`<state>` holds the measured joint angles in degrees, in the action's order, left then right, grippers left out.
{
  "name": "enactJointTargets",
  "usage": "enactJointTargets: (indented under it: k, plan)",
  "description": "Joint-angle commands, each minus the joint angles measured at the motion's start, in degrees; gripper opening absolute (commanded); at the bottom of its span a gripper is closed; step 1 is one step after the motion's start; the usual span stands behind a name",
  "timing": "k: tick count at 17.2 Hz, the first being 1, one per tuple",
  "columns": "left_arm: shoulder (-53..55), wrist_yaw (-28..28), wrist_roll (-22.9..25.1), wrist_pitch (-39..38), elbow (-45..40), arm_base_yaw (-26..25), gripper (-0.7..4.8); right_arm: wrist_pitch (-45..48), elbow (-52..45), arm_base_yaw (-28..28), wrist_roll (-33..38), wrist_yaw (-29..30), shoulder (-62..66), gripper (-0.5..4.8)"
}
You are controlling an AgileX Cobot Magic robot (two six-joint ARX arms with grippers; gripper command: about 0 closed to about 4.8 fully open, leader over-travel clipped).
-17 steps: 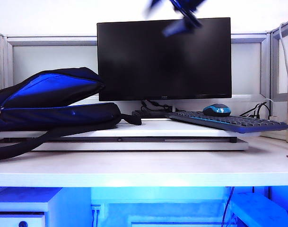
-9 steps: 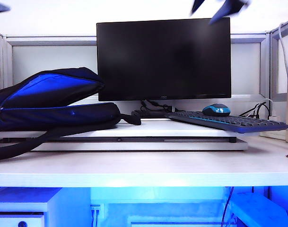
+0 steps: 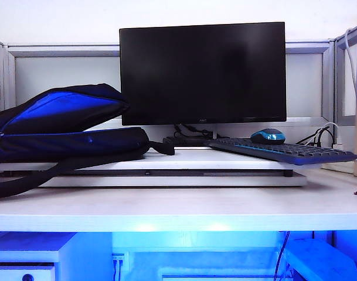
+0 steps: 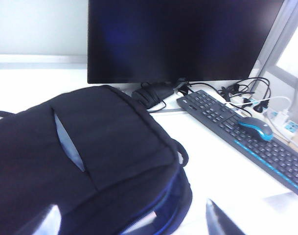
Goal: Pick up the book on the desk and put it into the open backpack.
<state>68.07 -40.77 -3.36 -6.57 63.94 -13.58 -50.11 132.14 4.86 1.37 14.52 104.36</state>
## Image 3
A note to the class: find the black and blue backpack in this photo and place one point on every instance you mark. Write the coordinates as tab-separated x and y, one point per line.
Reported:
64	140

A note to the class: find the white desk riser board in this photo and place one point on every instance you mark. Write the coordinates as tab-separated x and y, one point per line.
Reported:
225	161

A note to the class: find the wide grey desk partition panel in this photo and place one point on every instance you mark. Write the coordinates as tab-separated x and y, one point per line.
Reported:
67	73

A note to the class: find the white box under desk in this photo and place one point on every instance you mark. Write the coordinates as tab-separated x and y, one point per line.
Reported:
319	260

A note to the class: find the silver monitor stand leg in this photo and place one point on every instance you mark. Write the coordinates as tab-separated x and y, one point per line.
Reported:
214	133

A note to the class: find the white riser base board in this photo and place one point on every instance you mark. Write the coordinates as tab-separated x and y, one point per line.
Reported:
166	182

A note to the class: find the black computer monitor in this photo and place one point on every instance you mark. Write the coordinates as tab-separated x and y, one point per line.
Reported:
201	73

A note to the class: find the blue and black mouse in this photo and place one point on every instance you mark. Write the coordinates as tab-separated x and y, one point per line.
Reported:
267	136

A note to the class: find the black and blue keyboard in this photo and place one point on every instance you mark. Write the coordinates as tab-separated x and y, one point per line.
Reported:
283	151

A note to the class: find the white drawer cabinet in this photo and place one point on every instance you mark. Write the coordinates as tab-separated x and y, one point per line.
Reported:
25	263

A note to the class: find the white wall socket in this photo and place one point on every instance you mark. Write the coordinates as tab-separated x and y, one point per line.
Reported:
119	263

